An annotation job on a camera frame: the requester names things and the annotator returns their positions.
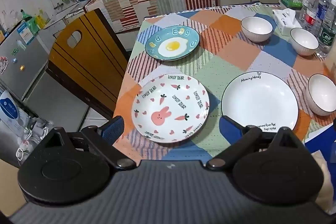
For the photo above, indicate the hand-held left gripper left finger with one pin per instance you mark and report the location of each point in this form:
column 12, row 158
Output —
column 113, row 130

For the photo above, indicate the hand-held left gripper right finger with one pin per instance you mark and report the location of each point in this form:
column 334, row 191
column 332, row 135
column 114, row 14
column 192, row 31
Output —
column 230, row 128

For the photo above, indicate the white ribbed bowl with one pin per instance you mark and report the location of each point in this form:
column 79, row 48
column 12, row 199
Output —
column 257, row 28
column 321, row 92
column 304, row 41

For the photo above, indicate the blue fried egg plate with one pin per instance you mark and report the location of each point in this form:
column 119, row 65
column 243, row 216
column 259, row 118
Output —
column 172, row 45

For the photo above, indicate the blue white plastic bag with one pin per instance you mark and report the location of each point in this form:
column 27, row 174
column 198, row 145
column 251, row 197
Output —
column 11, row 108

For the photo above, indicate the silver refrigerator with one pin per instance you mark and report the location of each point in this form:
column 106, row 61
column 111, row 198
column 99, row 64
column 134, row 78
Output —
column 18, row 64

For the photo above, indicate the white tissue box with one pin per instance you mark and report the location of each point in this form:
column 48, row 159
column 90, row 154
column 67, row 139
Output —
column 284, row 22

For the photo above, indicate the yellow green plastic bottle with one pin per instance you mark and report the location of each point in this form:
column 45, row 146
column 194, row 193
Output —
column 43, row 19

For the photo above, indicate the green label water bottle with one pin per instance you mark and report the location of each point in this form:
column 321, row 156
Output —
column 326, row 35

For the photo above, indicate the metal faucet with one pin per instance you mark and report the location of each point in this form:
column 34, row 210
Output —
column 58, row 6

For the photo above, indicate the red label water bottle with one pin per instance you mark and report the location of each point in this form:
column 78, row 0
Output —
column 311, row 18

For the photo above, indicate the green plastic basket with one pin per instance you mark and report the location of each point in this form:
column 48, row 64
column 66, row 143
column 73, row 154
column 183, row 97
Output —
column 290, row 2

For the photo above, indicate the blue label water bottle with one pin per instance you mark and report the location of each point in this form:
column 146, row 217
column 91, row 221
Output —
column 323, row 7

